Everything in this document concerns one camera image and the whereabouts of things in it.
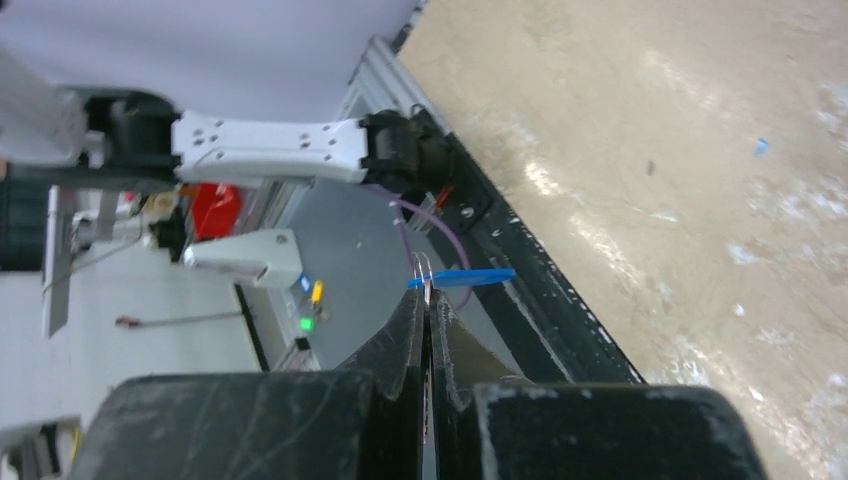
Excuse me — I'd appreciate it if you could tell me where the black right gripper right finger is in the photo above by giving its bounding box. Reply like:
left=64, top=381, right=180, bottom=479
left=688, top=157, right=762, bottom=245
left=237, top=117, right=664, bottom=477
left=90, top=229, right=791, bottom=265
left=429, top=292, right=767, bottom=479

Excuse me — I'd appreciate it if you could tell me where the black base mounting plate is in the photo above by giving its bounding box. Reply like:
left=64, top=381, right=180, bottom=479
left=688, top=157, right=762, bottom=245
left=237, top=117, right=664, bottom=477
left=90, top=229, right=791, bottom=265
left=441, top=134, right=643, bottom=384

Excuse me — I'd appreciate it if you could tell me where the aluminium frame rail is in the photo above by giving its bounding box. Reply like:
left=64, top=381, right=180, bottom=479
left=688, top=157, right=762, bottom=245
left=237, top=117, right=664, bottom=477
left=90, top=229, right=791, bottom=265
left=335, top=1, right=452, bottom=134

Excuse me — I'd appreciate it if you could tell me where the silver metal keyring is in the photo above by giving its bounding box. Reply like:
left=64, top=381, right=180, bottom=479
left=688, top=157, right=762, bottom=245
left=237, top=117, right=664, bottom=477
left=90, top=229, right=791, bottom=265
left=413, top=252, right=433, bottom=288

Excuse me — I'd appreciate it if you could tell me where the blue plastic key tag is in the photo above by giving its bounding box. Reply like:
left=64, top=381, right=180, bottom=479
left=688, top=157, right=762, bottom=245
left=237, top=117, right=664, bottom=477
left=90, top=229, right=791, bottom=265
left=407, top=268, right=516, bottom=289

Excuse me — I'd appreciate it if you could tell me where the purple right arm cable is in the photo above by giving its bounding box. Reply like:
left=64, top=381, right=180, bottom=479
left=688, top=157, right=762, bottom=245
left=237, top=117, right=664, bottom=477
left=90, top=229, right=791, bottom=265
left=370, top=185, right=475, bottom=311

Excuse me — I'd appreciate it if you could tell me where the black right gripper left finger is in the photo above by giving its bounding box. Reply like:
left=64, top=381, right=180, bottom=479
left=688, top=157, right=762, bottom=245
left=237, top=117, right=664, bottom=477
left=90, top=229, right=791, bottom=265
left=70, top=290, right=426, bottom=479

